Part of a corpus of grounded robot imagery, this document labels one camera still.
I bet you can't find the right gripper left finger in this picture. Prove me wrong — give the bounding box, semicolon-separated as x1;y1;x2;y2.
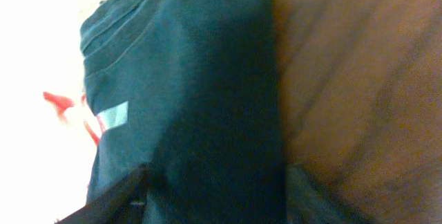
57;164;162;224

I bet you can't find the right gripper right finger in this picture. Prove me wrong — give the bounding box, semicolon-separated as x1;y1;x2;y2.
285;165;366;224

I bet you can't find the navy garment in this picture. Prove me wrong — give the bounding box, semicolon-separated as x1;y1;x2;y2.
80;0;286;223

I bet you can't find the coral pink printed shirt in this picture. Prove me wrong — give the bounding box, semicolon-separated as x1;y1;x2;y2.
43;91;103;147

